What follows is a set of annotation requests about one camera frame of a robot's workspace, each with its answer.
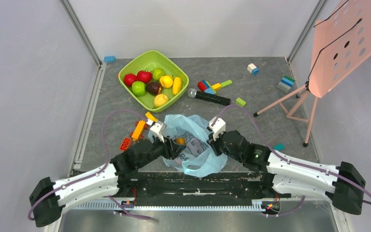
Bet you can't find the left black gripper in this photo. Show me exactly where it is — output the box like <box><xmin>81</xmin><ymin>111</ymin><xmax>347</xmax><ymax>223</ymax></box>
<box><xmin>138</xmin><ymin>133</ymin><xmax>186</xmax><ymax>169</ymax></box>

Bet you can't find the light blue printed plastic bag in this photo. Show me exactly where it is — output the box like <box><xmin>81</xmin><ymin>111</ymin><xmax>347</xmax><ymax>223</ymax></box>
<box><xmin>163</xmin><ymin>114</ymin><xmax>228</xmax><ymax>177</ymax></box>

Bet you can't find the brown fake kiwi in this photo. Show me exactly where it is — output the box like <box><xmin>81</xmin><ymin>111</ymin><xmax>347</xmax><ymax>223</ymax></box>
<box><xmin>174</xmin><ymin>137</ymin><xmax>186</xmax><ymax>145</ymax></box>

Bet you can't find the yellow fake banana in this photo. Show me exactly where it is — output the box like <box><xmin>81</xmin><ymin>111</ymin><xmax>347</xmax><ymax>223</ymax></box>
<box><xmin>172</xmin><ymin>76</ymin><xmax>183</xmax><ymax>96</ymax></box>

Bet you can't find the red fake tomato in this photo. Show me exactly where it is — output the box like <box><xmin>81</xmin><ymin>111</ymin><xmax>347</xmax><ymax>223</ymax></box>
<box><xmin>137</xmin><ymin>70</ymin><xmax>153</xmax><ymax>84</ymax></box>

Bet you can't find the yellow fake pear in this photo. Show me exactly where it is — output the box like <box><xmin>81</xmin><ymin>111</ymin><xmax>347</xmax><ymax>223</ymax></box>
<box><xmin>159</xmin><ymin>75</ymin><xmax>173</xmax><ymax>88</ymax></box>

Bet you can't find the yellow green fake mango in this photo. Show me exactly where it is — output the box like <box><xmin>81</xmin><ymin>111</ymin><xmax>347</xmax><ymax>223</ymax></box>
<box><xmin>152</xmin><ymin>68</ymin><xmax>165</xmax><ymax>81</ymax></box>

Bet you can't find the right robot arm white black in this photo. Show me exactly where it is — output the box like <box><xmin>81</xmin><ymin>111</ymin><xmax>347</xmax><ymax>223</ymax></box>
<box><xmin>208</xmin><ymin>130</ymin><xmax>366</xmax><ymax>215</ymax></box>

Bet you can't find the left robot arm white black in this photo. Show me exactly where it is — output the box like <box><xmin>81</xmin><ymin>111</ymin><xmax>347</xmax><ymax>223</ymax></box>
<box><xmin>28</xmin><ymin>138</ymin><xmax>186</xmax><ymax>228</ymax></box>

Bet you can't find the yellow fake fruit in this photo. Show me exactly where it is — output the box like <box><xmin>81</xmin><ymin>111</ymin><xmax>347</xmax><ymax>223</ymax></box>
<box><xmin>153</xmin><ymin>94</ymin><xmax>169</xmax><ymax>108</ymax></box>

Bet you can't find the green fake apple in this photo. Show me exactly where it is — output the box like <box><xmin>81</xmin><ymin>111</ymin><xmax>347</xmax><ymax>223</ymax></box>
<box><xmin>131</xmin><ymin>81</ymin><xmax>146</xmax><ymax>97</ymax></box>

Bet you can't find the dark purple fake fruit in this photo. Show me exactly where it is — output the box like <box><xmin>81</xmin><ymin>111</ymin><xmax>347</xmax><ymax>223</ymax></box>
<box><xmin>145</xmin><ymin>82</ymin><xmax>163</xmax><ymax>96</ymax></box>

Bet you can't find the red fake apple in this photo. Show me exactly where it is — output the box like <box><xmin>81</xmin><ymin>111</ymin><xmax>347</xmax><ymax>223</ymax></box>
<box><xmin>123</xmin><ymin>73</ymin><xmax>137</xmax><ymax>87</ymax></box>

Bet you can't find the red flat toy block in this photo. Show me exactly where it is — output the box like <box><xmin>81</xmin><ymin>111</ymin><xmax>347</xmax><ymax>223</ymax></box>
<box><xmin>119</xmin><ymin>137</ymin><xmax>132</xmax><ymax>151</ymax></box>

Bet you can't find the orange toy car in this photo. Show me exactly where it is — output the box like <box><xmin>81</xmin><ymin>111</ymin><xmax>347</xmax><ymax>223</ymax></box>
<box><xmin>130</xmin><ymin>120</ymin><xmax>149</xmax><ymax>142</ymax></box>

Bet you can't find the small green toy block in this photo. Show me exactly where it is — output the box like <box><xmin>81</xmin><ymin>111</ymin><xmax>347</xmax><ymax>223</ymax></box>
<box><xmin>235</xmin><ymin>98</ymin><xmax>246</xmax><ymax>108</ymax></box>

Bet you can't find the teal toy block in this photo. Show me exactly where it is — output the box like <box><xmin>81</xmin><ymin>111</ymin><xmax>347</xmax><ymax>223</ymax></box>
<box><xmin>273</xmin><ymin>143</ymin><xmax>285</xmax><ymax>151</ymax></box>

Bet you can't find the yellow curved toy block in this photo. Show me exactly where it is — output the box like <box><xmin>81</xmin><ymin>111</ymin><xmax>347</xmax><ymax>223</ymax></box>
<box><xmin>145</xmin><ymin>112</ymin><xmax>158</xmax><ymax>122</ymax></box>

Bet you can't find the multicolour toy block stack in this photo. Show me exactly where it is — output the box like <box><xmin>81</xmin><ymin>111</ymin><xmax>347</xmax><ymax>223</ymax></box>
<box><xmin>198</xmin><ymin>80</ymin><xmax>233</xmax><ymax>95</ymax></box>

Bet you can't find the black toy microphone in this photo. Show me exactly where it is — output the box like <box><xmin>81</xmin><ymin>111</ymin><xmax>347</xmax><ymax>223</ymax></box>
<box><xmin>187</xmin><ymin>88</ymin><xmax>231</xmax><ymax>106</ymax></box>

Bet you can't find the white blue toy block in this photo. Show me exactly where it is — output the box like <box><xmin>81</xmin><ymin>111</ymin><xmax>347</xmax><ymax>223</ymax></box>
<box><xmin>247</xmin><ymin>63</ymin><xmax>259</xmax><ymax>75</ymax></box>

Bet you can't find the grey blue green block stack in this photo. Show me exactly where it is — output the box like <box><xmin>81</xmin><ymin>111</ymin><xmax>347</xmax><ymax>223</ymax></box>
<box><xmin>277</xmin><ymin>75</ymin><xmax>295</xmax><ymax>93</ymax></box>

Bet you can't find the green plastic basin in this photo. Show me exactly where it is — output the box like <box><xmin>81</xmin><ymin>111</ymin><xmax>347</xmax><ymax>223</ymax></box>
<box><xmin>117</xmin><ymin>50</ymin><xmax>189</xmax><ymax>113</ymax></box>

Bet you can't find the pink music stand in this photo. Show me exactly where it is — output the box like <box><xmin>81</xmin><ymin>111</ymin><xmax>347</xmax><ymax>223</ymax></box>
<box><xmin>254</xmin><ymin>0</ymin><xmax>371</xmax><ymax>147</ymax></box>

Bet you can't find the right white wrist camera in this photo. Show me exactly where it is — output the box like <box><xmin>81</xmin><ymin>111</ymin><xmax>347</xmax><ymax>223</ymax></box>
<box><xmin>207</xmin><ymin>116</ymin><xmax>226</xmax><ymax>141</ymax></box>

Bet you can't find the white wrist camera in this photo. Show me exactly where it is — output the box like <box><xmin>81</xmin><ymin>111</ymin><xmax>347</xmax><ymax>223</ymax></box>
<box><xmin>146</xmin><ymin>119</ymin><xmax>166</xmax><ymax>143</ymax></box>
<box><xmin>207</xmin><ymin>116</ymin><xmax>226</xmax><ymax>141</ymax></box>

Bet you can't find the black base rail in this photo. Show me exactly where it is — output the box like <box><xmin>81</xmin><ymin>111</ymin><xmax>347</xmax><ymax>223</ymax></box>
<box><xmin>115</xmin><ymin>172</ymin><xmax>291</xmax><ymax>206</ymax></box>

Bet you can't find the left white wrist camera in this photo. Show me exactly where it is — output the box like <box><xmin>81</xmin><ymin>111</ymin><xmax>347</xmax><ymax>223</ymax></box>
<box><xmin>146</xmin><ymin>119</ymin><xmax>166</xmax><ymax>143</ymax></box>

